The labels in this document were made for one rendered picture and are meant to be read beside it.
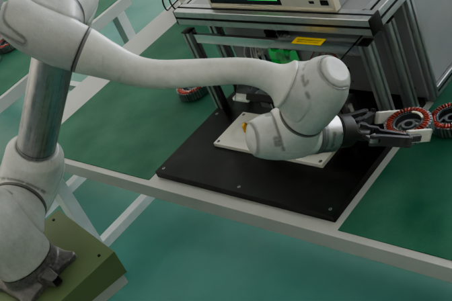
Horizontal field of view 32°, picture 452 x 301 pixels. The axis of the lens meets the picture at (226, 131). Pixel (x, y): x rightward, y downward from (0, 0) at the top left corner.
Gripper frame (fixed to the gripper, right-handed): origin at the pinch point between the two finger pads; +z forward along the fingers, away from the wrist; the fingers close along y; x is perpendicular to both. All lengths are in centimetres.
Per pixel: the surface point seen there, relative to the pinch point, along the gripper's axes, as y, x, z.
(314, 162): -22.4, -18.7, -8.8
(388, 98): -15.6, 0.7, 5.6
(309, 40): -28.9, 12.2, -11.8
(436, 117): -10.4, -3.1, 17.8
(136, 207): -135, -89, -14
